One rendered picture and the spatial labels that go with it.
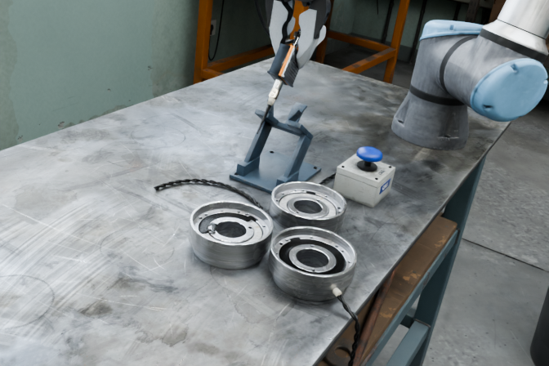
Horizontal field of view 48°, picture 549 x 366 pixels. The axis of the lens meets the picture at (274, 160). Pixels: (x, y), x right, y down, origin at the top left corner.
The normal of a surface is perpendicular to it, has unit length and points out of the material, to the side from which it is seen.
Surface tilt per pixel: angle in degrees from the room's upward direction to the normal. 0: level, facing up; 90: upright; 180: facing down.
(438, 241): 0
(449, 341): 0
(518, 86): 98
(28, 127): 90
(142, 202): 0
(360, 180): 90
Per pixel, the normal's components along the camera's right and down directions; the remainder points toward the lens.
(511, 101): 0.28, 0.56
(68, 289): 0.13, -0.90
